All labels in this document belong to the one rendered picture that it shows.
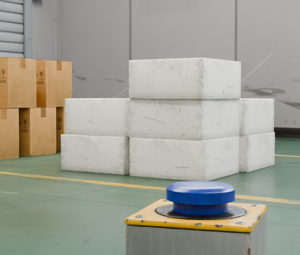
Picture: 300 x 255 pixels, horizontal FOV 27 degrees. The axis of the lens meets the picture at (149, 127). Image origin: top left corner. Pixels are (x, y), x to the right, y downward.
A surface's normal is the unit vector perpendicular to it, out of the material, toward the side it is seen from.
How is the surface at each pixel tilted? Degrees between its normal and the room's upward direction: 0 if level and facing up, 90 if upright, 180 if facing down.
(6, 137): 90
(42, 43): 90
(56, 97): 90
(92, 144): 90
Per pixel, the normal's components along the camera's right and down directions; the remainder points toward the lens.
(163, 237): -0.30, 0.05
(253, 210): 0.00, -1.00
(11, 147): 0.82, 0.03
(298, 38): -0.55, 0.04
